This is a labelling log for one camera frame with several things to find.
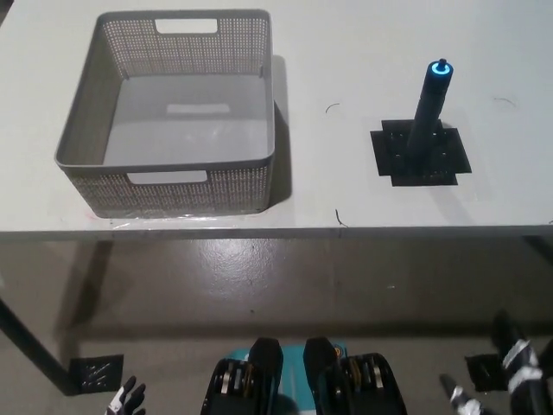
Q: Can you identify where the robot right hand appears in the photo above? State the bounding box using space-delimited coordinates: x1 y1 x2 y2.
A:
439 309 553 415

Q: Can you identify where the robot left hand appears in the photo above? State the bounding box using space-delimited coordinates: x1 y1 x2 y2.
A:
105 375 147 415

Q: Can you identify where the black electric screwdriver blue ring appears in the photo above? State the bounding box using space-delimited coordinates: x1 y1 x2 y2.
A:
404 57 451 163

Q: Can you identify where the black table leg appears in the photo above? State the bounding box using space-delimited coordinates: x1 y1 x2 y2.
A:
0 297 73 395
521 235 553 263

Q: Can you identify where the black teal robot body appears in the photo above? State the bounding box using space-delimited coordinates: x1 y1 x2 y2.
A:
199 335 410 415

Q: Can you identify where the clear tape strip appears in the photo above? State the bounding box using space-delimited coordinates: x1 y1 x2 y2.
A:
107 210 264 230

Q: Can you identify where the black tape pad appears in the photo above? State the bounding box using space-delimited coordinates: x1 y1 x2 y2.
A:
370 118 473 188

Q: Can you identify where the grey perforated plastic basket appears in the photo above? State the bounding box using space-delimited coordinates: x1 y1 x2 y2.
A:
54 8 277 220

